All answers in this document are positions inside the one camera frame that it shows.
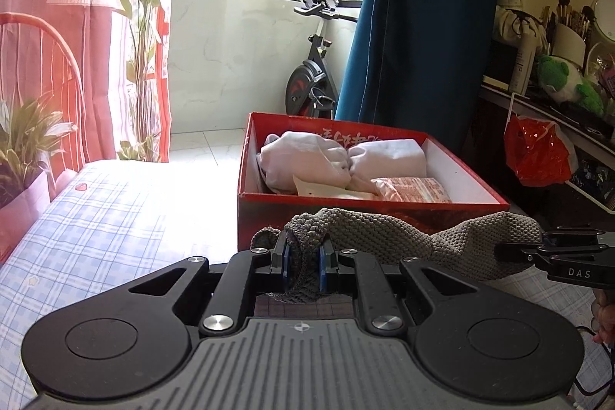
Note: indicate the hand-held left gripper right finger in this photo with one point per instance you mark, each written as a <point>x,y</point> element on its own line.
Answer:
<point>321,268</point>

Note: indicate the beige cloth bag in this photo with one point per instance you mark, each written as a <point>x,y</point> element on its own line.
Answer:
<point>509,25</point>

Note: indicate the red cardboard box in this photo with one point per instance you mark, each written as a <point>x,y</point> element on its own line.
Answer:
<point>269,218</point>

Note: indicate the dark blue curtain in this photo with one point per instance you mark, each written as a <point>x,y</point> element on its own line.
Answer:
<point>423,30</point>

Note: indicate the orange printed plastic packet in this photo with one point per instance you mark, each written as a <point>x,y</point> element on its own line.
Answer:
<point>413,189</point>

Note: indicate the dark desk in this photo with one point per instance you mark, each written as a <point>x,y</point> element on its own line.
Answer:
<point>499,90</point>

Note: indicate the cream paper bag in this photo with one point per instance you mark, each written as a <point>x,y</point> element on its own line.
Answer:
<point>326,189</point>

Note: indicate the white brush holder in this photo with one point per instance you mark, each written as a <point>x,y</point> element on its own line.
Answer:
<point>569,45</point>

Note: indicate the round white mirror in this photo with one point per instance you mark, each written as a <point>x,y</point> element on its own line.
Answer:
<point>605,21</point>

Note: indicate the green plush toy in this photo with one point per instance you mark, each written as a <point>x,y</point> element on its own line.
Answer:
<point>552,74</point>

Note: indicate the white bottle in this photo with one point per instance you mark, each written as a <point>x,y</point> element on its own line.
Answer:
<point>522,59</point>

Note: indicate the grey knitted scarf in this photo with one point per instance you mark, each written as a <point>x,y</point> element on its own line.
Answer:
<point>384,237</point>

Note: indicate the black exercise bike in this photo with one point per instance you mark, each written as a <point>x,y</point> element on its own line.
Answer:
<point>307,83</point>

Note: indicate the bunch of makeup brushes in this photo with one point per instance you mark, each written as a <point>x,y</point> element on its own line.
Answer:
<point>576,16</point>

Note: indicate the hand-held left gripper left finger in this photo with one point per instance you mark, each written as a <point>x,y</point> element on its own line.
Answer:
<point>287,267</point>

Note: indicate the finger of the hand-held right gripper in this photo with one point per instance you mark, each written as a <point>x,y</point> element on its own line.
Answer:
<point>519,254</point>
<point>576,236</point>

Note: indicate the red plastic bag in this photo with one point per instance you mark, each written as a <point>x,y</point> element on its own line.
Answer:
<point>533,150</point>

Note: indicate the person's right hand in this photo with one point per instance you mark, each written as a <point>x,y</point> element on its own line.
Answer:
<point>605,318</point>

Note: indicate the white cloth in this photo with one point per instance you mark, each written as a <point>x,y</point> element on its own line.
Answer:
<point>298,160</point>
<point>389,158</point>

